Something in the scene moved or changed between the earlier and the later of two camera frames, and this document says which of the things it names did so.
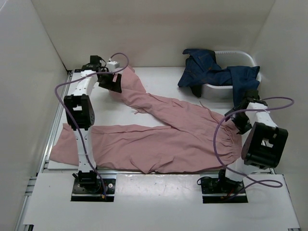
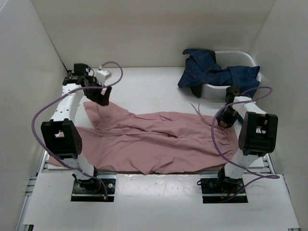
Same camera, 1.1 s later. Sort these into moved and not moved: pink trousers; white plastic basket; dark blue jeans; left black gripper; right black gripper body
Moved: left black gripper; pink trousers; right black gripper body
Not moved: dark blue jeans; white plastic basket
